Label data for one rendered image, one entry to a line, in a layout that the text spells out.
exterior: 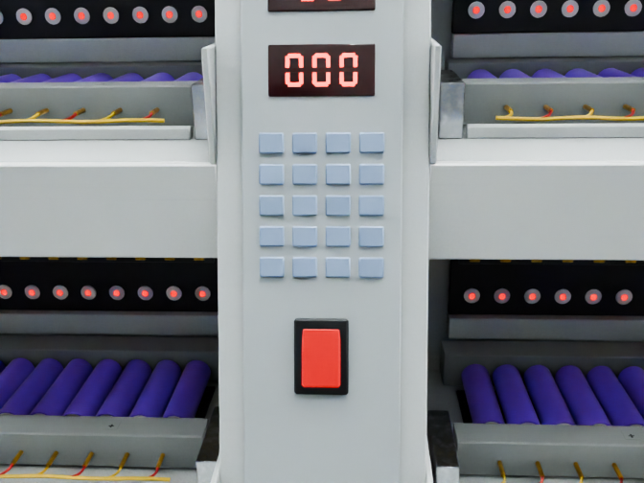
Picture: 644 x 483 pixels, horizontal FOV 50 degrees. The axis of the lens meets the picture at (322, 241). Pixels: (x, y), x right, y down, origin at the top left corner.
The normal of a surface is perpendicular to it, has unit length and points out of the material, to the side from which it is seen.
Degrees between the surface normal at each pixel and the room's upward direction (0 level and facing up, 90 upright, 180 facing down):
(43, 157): 17
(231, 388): 90
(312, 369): 84
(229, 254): 90
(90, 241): 107
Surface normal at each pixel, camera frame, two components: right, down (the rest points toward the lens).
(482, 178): -0.05, 0.36
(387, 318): -0.06, 0.07
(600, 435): -0.02, -0.93
